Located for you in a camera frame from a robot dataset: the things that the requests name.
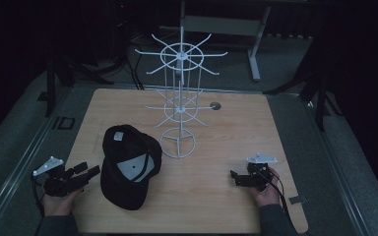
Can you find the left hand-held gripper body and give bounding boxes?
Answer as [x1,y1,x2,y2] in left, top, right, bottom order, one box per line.
[31,155,86,198]

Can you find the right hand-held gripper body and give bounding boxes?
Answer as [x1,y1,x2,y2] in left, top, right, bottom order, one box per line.
[239,152,279,193]

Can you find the black baseball cap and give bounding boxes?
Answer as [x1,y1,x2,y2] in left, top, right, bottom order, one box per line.
[99,124,163,211]

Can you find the white wire hat rack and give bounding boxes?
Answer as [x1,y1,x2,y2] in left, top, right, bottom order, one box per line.
[134,26,229,160]

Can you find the person's left hand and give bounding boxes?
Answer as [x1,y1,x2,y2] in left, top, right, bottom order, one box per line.
[40,188,84,218]

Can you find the person's right hand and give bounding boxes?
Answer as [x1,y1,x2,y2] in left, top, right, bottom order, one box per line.
[248,167,283,208]

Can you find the grey tape strip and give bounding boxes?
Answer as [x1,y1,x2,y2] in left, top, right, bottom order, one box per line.
[288,195,309,206]

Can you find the black floor socket plate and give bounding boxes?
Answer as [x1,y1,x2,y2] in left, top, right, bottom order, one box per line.
[52,116,77,131]

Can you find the black tripod stand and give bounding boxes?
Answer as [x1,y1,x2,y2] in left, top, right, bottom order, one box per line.
[263,42,345,133]

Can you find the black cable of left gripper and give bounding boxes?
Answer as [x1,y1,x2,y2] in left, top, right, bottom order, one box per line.
[31,175,47,217]

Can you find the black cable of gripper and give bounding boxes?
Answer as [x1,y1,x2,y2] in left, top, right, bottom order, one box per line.
[257,166,291,224]
[31,175,47,217]

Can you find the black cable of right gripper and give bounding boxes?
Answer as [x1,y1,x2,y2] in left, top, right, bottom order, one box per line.
[257,166,291,224]

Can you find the black floor cables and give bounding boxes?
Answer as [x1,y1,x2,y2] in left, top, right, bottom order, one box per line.
[111,19,158,91]

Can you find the grey metal desk frame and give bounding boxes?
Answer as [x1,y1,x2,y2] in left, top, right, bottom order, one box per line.
[178,0,274,83]

